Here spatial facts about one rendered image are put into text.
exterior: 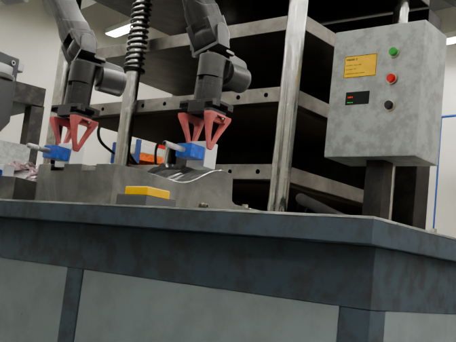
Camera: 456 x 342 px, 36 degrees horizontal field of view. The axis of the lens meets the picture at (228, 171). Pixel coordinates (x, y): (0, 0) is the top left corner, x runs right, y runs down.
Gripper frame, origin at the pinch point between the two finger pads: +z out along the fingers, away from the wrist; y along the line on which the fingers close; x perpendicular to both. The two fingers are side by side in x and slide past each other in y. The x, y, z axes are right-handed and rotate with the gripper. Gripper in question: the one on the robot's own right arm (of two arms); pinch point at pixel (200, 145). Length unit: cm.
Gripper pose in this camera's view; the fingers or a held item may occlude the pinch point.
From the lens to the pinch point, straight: 146.2
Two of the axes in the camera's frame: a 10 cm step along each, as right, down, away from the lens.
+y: -7.7, 0.0, 6.4
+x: -6.3, -2.1, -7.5
